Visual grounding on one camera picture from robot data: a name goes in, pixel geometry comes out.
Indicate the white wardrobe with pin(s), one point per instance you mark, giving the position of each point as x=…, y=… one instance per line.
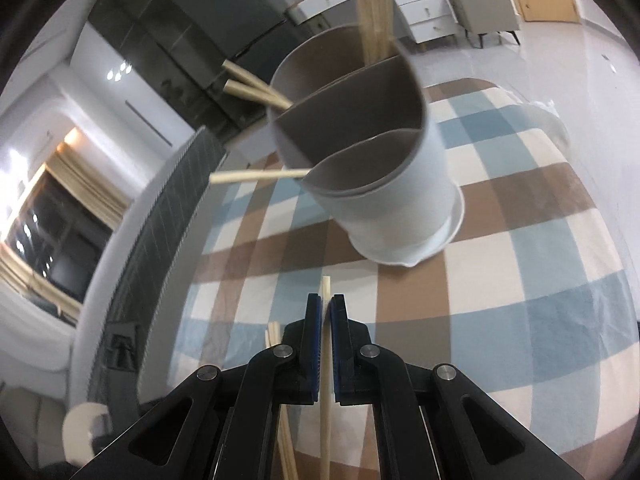
x=115, y=95

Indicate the dark window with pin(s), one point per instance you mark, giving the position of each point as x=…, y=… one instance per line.
x=60, y=245

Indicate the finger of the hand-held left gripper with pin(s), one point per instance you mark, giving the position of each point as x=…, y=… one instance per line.
x=121, y=347

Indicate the beige curtain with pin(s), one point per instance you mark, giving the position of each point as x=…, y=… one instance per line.
x=90, y=195

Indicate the dark glass cabinet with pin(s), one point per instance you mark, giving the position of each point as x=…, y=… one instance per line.
x=150, y=40

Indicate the white plastic bag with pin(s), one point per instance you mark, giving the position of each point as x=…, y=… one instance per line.
x=547, y=122

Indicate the white dressing table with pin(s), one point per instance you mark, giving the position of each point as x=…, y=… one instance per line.
x=420, y=5

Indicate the cream curved object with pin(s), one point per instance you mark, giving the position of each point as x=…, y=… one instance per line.
x=75, y=425

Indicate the checked tablecloth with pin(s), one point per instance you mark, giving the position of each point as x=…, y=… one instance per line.
x=500, y=285

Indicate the pile of wooden chopsticks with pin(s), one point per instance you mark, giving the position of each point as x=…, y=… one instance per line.
x=288, y=442

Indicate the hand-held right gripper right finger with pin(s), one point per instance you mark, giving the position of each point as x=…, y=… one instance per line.
x=339, y=350

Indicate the grey upholstered bed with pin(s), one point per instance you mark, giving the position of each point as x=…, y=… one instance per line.
x=165, y=220

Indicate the dark grey fridge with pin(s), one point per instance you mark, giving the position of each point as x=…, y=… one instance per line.
x=225, y=5

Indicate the grey white utensil holder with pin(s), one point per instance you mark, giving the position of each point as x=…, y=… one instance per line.
x=400, y=195

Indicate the grey nightstand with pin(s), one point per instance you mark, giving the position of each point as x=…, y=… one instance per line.
x=482, y=10

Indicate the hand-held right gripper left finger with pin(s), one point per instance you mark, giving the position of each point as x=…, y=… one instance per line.
x=314, y=350

